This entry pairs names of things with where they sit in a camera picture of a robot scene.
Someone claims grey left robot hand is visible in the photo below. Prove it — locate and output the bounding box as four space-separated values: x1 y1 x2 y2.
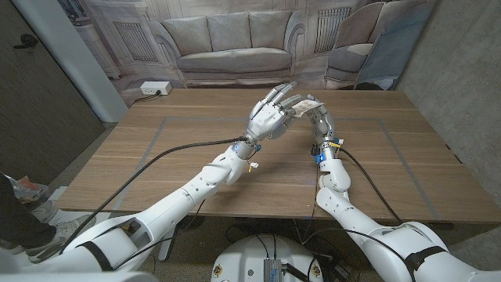
233 81 310 161

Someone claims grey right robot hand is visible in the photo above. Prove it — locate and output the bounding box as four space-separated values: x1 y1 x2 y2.
306 93 345 162

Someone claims postage stamp sheet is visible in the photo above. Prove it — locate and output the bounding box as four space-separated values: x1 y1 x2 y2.
291 99 326 118

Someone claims black rounded object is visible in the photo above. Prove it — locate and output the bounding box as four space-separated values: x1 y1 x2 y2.
354 80 387 89

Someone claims printed sofa room backdrop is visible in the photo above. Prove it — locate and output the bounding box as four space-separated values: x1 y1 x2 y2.
54 0 438 107

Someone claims white power strip box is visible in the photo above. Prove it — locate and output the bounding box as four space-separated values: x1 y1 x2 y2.
139 80 172 96

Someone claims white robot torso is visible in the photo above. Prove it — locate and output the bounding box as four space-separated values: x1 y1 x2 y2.
211 233 326 282

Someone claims black power adapter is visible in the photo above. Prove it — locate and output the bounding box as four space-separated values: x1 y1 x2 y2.
332 261 353 280

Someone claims silver finned box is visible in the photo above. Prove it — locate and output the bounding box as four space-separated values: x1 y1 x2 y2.
262 257 283 282

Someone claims white table leg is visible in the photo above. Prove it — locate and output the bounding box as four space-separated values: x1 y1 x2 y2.
158 226 177 262

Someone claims grey white sneaker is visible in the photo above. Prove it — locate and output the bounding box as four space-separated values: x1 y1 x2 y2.
23 214 97 263
31 199 59 224

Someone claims dark wooden door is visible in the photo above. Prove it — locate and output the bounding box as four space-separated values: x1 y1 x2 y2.
0 0 106 185

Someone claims person's black trouser leg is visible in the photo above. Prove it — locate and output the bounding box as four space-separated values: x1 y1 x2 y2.
0 172 58 250

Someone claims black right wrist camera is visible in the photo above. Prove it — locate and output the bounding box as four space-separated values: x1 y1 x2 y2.
311 144 326 165

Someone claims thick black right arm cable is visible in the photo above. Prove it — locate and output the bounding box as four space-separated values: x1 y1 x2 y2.
338 146 403 226

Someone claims black power strip cord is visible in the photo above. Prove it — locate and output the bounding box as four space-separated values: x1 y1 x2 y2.
132 90 161 106

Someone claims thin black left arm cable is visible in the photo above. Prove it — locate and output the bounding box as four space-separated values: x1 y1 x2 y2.
113 199 207 271

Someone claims black cable connector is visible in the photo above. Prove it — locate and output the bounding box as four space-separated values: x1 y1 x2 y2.
281 262 310 282

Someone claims black door handle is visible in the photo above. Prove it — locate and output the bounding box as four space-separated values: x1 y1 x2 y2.
11 34 39 50

